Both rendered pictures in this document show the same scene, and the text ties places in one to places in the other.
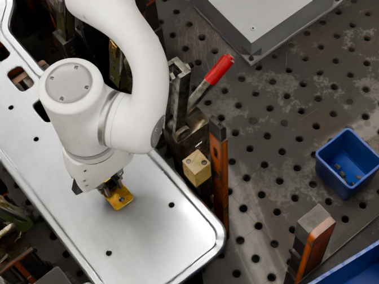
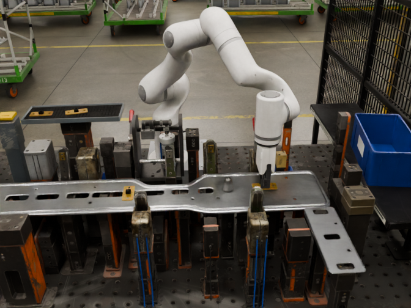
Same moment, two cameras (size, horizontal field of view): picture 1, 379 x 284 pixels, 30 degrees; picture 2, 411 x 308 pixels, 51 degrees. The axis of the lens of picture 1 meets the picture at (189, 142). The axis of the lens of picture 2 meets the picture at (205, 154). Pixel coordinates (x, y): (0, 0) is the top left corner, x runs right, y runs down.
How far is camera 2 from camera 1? 1.34 m
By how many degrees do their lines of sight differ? 50
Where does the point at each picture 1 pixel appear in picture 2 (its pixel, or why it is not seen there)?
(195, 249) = (311, 179)
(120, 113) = (287, 99)
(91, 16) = (257, 71)
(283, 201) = not seen: hidden behind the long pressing
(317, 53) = (221, 170)
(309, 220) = (343, 114)
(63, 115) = (281, 101)
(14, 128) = (205, 201)
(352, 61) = (234, 165)
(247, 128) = not seen: hidden behind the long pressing
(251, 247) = not seen: hidden behind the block
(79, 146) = (279, 126)
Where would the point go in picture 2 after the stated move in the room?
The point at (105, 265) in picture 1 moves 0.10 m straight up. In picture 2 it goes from (299, 201) to (303, 175)
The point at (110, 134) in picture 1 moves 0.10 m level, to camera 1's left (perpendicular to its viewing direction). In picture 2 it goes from (290, 107) to (278, 120)
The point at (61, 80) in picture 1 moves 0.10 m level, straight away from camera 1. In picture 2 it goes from (268, 95) to (235, 92)
